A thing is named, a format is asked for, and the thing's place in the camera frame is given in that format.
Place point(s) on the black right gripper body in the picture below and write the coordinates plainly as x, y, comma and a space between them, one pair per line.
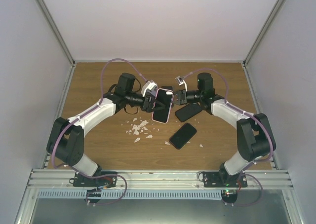
182, 93

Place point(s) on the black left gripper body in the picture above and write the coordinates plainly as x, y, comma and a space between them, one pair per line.
145, 106

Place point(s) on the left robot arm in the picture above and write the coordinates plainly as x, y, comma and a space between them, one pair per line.
66, 141

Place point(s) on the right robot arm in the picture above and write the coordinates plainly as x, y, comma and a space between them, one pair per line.
255, 140

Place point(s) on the black phone upper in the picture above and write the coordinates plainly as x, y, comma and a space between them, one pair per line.
188, 111

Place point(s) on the black phone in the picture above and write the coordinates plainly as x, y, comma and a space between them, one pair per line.
188, 111
182, 136

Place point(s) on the black phone lower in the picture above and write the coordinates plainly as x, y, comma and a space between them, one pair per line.
182, 136

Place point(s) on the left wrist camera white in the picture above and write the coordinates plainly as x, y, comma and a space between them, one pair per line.
150, 87

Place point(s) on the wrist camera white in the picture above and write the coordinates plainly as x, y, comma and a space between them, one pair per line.
181, 82
150, 87

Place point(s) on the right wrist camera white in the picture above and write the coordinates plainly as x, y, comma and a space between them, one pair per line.
181, 82

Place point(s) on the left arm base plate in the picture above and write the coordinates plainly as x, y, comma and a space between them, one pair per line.
108, 180

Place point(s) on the grey slotted cable duct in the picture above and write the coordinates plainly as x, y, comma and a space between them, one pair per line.
132, 194

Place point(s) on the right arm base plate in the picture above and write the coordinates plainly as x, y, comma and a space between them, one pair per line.
229, 186

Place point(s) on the aluminium rail frame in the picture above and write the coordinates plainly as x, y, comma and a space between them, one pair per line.
156, 180

